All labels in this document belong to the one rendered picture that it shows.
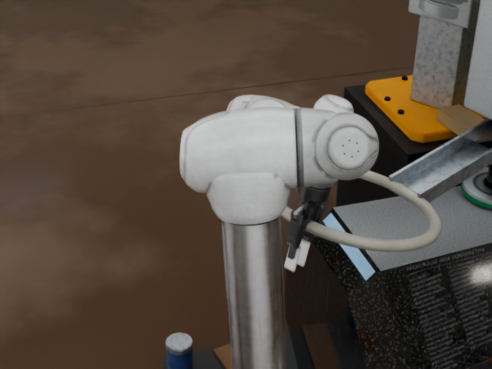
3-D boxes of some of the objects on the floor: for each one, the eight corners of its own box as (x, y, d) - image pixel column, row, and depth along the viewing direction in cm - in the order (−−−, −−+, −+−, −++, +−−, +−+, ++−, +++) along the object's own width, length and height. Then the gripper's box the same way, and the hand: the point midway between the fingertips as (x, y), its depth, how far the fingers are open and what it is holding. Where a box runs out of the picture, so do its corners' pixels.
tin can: (198, 365, 308) (198, 340, 301) (179, 380, 302) (178, 354, 295) (181, 353, 314) (179, 328, 307) (162, 367, 308) (159, 341, 301)
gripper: (311, 195, 184) (288, 283, 194) (347, 180, 197) (323, 263, 207) (284, 183, 188) (263, 269, 197) (321, 168, 201) (299, 251, 210)
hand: (296, 255), depth 201 cm, fingers closed on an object, 4 cm apart
